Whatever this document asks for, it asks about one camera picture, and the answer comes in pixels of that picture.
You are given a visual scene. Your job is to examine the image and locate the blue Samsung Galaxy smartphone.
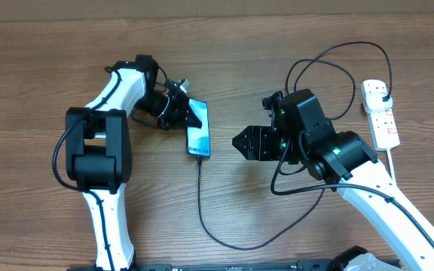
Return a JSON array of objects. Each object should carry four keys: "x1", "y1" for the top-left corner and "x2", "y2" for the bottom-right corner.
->
[{"x1": 186, "y1": 99, "x2": 211, "y2": 157}]

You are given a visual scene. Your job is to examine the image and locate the black USB charging cable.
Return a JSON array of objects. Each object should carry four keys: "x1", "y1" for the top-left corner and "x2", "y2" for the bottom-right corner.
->
[{"x1": 196, "y1": 41, "x2": 393, "y2": 251}]

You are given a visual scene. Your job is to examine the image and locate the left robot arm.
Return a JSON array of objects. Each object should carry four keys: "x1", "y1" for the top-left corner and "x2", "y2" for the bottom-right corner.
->
[{"x1": 58, "y1": 55, "x2": 211, "y2": 270}]

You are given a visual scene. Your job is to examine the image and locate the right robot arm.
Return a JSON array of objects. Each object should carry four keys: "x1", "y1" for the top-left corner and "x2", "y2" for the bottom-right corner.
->
[{"x1": 232, "y1": 89, "x2": 434, "y2": 270}]

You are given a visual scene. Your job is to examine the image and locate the white USB charger plug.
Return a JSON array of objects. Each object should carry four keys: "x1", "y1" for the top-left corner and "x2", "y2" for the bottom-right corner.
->
[{"x1": 363, "y1": 93, "x2": 393, "y2": 114}]

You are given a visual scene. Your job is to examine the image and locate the white power strip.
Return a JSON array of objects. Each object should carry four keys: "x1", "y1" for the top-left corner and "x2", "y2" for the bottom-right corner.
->
[{"x1": 360, "y1": 79, "x2": 400, "y2": 151}]

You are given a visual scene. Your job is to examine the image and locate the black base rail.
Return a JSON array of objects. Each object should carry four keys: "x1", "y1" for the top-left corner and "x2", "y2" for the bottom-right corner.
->
[{"x1": 129, "y1": 259, "x2": 346, "y2": 271}]

